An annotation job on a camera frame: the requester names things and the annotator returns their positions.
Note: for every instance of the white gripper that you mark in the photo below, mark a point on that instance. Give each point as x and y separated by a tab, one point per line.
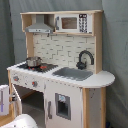
12	98

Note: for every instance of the white oven door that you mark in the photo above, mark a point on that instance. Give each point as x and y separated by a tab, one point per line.
16	102

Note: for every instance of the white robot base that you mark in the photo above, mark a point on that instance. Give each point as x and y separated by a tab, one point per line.
22	121

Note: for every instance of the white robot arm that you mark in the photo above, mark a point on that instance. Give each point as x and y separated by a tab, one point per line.
7	97

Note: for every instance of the wooden toy kitchen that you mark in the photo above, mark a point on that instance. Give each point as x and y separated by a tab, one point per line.
62	49

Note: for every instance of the left red stove knob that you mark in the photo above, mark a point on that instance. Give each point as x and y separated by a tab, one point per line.
15	78

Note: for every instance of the red stove knob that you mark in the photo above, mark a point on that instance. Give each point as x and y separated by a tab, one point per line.
15	78
34	83

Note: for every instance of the right red stove knob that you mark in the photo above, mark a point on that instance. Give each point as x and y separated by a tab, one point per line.
34	83

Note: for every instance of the small metal pot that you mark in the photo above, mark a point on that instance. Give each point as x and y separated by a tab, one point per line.
33	61

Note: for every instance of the black toy stovetop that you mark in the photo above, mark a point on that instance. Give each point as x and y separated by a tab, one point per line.
43	67

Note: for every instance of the white fridge door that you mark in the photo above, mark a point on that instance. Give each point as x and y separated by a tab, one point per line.
63	106

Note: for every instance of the grey toy sink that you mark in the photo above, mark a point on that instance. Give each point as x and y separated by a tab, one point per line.
73	74

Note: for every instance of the black toy faucet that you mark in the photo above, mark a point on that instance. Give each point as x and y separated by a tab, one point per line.
82	64

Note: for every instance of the grey range hood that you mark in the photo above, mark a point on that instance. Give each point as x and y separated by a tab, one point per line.
40	26

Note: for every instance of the toy microwave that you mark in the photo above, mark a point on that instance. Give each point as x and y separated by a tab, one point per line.
73	23

